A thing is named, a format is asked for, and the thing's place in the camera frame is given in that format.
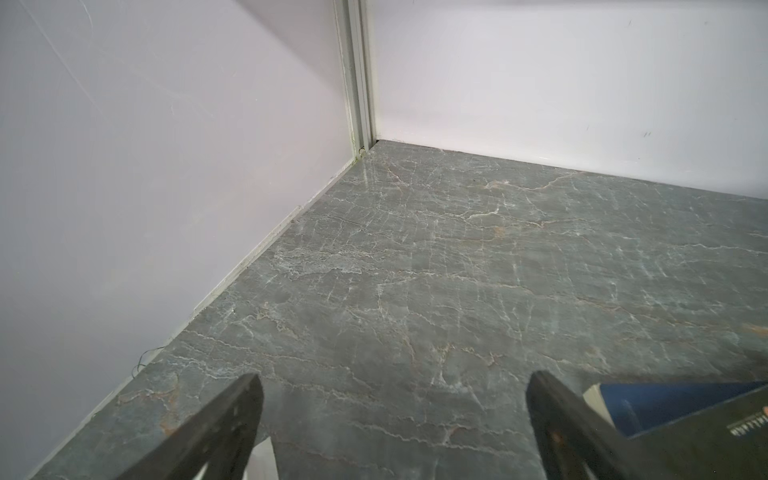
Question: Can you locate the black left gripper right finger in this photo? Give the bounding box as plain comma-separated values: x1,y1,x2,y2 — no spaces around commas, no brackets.
526,370,660,479

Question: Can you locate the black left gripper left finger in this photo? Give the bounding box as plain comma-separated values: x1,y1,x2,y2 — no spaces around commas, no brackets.
118,373,264,479

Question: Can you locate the dark eye cover book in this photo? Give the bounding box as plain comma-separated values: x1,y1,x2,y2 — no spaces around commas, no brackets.
632,383,767,479

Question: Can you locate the blue book under eye book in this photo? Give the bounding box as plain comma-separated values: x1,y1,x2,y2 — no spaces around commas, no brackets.
583,382,766,437

